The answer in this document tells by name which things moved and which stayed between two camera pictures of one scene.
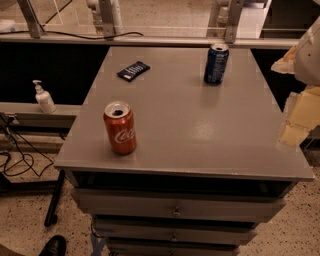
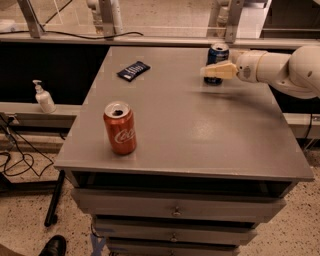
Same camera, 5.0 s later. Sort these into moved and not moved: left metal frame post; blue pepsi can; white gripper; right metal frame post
Moved: white gripper
Not moved: left metal frame post; right metal frame post; blue pepsi can
